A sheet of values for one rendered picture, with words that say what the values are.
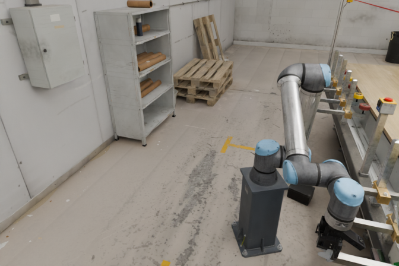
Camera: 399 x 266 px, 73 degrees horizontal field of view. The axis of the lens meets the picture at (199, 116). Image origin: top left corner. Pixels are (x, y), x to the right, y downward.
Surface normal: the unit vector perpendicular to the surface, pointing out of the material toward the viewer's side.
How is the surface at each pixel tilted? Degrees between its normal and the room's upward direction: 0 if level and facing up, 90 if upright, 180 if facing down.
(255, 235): 90
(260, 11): 90
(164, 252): 0
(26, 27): 90
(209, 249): 0
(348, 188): 6
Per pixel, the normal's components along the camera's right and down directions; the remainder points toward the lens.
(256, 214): 0.17, 0.44
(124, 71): -0.34, 0.42
